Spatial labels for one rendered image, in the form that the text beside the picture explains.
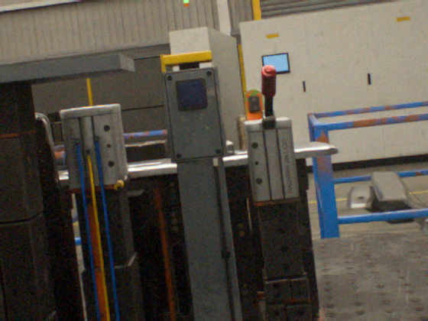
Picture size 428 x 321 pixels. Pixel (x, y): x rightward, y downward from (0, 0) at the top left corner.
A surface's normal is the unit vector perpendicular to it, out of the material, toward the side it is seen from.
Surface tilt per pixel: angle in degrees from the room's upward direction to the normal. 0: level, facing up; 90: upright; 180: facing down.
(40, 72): 90
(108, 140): 90
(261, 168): 90
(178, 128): 90
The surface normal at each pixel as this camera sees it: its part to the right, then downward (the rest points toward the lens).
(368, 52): -0.13, 0.07
